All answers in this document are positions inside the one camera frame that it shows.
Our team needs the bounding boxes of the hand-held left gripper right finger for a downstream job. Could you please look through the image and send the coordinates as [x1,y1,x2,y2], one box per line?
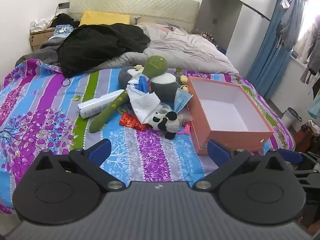
[194,139,287,192]

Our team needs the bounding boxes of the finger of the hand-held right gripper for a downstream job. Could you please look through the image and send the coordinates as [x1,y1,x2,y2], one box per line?
[278,148,320,167]

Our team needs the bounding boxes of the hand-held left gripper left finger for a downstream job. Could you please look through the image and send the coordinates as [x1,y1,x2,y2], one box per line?
[34,138,128,192]

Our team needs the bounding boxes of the orange cardboard box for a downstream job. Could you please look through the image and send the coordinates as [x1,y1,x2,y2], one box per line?
[186,76,275,155]

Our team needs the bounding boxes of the small panda plush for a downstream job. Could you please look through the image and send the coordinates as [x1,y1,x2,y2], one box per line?
[148,110,181,140]

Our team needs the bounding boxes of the blue face mask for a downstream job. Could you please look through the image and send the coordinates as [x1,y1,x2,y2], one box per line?
[172,85,193,113]

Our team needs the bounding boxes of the blue tissue pack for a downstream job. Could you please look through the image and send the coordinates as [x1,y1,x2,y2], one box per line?
[128,74,152,93]

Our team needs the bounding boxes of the dark bag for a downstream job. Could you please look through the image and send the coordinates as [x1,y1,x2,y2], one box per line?
[294,120,320,153]

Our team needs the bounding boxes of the white trash can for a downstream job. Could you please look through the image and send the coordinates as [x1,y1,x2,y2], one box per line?
[281,107,302,128]

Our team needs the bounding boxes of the pink tassel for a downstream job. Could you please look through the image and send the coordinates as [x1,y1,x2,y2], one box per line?
[179,120,192,135]

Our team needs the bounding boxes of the red foil packet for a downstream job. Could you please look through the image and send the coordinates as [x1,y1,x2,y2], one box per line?
[119,112,147,130]

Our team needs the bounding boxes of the white spray bottle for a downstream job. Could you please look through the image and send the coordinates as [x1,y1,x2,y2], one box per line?
[77,90,125,119]

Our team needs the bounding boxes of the colourful striped bedsheet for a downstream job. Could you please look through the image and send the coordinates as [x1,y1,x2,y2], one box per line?
[0,59,295,214]

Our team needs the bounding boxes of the hanging striped garment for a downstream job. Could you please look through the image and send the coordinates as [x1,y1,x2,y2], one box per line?
[299,67,317,84]

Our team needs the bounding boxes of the grey penguin plush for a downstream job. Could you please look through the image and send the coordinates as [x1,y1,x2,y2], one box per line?
[118,66,188,103]

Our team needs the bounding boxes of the green plush stick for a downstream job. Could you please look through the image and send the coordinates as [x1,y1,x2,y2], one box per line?
[89,56,168,133]

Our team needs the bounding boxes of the blue curtain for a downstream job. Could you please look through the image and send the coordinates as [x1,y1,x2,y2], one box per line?
[246,0,309,100]

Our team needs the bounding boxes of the large black garment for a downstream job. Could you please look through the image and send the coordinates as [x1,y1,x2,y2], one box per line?
[57,23,151,78]

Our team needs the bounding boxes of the grey duvet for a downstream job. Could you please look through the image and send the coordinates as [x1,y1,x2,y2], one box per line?
[15,24,239,75]

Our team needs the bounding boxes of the row of small colourful items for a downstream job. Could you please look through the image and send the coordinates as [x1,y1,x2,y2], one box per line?
[200,30,227,54]

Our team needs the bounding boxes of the hanging white jacket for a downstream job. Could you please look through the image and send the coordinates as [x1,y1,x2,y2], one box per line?
[294,17,320,64]

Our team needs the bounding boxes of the blue panda print pouch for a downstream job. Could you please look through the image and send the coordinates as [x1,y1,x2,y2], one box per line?
[54,24,73,37]

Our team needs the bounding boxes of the brown cardboard carton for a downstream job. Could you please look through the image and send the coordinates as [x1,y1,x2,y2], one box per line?
[29,27,58,52]

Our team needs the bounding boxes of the yellow pillow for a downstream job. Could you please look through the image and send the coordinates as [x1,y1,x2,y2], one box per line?
[79,10,131,27]

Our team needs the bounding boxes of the hanging grey clothes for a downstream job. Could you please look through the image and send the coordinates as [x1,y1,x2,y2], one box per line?
[275,0,304,52]

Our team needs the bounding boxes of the small black cloth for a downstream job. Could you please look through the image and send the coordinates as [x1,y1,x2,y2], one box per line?
[51,13,80,28]

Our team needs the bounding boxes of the pink pillow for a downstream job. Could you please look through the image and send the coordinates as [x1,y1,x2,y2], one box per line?
[135,16,175,27]

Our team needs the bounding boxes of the grey wardrobe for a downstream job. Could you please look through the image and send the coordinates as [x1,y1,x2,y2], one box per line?
[195,0,272,55]

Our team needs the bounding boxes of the white crumpled cloth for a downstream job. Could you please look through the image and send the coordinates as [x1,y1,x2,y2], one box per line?
[30,17,54,33]

